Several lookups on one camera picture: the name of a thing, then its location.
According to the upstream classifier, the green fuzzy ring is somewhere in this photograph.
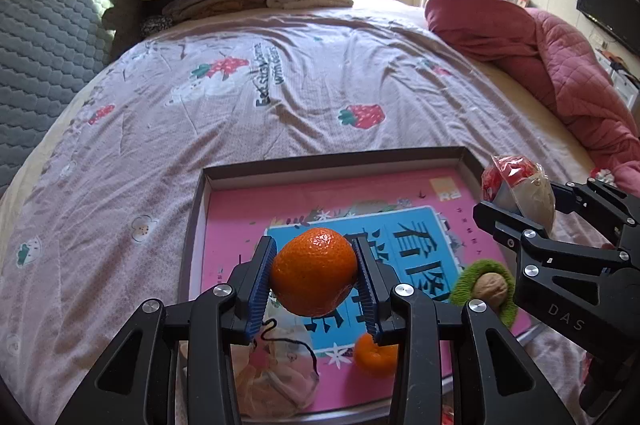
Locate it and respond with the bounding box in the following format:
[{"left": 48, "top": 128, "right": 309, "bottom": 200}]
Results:
[{"left": 449, "top": 259, "right": 519, "bottom": 330}]

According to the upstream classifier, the pink blue children's book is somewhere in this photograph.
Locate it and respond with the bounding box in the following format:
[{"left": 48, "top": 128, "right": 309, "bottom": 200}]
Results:
[{"left": 189, "top": 167, "right": 514, "bottom": 423}]

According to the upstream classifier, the orange tangerine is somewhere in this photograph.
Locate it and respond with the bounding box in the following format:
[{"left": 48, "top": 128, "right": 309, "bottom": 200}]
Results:
[
  {"left": 270, "top": 227, "right": 358, "bottom": 318},
  {"left": 352, "top": 333, "right": 398, "bottom": 379}
]

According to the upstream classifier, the white drawer cabinet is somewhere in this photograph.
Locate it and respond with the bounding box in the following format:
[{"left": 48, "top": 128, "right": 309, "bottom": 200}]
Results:
[{"left": 596, "top": 49, "right": 639, "bottom": 111}]

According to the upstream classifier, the strawberry print bed sheet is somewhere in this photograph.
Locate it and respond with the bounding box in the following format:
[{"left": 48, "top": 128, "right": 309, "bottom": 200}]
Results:
[{"left": 1, "top": 0, "right": 593, "bottom": 424}]

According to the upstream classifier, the grey quilted headboard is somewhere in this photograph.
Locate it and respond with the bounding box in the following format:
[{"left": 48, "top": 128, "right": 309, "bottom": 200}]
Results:
[{"left": 0, "top": 0, "right": 141, "bottom": 188}]

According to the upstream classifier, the shallow grey cardboard tray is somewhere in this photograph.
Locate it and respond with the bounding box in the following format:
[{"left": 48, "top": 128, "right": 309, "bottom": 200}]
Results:
[{"left": 178, "top": 146, "right": 547, "bottom": 423}]

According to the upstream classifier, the brown walnut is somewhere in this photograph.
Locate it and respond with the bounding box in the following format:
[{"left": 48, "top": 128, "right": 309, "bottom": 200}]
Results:
[{"left": 472, "top": 271, "right": 509, "bottom": 312}]

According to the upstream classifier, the red white snack bag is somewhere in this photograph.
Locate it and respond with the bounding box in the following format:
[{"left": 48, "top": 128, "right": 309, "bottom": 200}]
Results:
[{"left": 480, "top": 156, "right": 555, "bottom": 232}]

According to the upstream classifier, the red white wrapped candy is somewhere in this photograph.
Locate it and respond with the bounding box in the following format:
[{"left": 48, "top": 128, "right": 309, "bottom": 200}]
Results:
[{"left": 590, "top": 167, "right": 616, "bottom": 187}]

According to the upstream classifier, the black wall television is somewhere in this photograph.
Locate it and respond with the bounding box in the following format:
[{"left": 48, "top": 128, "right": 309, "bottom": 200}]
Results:
[{"left": 576, "top": 0, "right": 640, "bottom": 55}]

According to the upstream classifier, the sheer drawstring pouch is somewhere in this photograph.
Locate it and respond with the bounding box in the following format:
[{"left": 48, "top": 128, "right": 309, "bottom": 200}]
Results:
[{"left": 231, "top": 317, "right": 320, "bottom": 421}]

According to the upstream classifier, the pink quilted blanket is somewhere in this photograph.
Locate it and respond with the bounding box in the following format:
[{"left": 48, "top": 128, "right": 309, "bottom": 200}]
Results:
[{"left": 425, "top": 0, "right": 639, "bottom": 196}]

